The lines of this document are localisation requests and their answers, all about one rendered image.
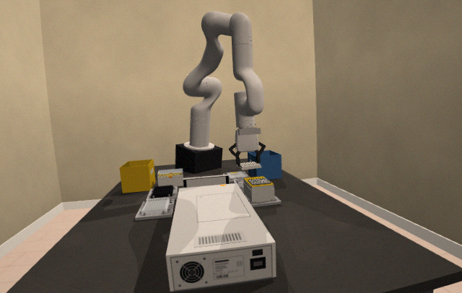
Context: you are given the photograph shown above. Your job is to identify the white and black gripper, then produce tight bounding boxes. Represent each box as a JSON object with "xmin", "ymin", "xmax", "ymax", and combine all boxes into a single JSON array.
[{"xmin": 229, "ymin": 128, "xmax": 266, "ymax": 167}]

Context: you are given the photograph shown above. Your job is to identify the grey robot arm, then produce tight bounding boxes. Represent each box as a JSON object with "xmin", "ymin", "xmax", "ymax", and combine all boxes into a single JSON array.
[{"xmin": 183, "ymin": 11, "xmax": 264, "ymax": 151}]

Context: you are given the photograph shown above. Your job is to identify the blue open-top bin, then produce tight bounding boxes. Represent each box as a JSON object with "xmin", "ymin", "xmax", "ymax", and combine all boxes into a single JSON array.
[{"xmin": 248, "ymin": 150, "xmax": 282, "ymax": 180}]

